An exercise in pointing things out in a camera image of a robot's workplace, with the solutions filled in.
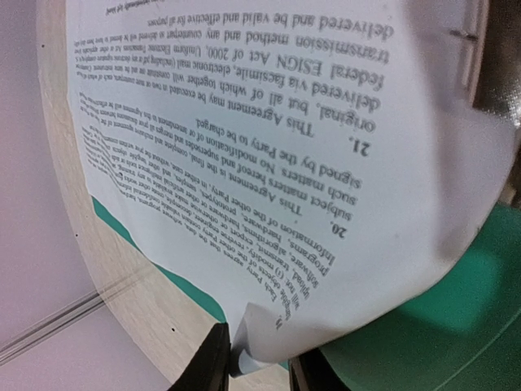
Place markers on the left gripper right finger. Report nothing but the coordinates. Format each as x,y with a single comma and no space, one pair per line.
305,372

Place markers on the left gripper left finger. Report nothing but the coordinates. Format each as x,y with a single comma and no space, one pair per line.
209,368

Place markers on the green file folder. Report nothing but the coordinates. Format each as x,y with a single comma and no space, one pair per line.
462,334

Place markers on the printed paper sheet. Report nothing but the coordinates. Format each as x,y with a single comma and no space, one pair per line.
310,165

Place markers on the folder spine metal clip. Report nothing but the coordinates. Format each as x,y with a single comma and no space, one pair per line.
490,71

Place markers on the left aluminium frame post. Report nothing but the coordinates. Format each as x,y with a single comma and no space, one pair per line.
50,326

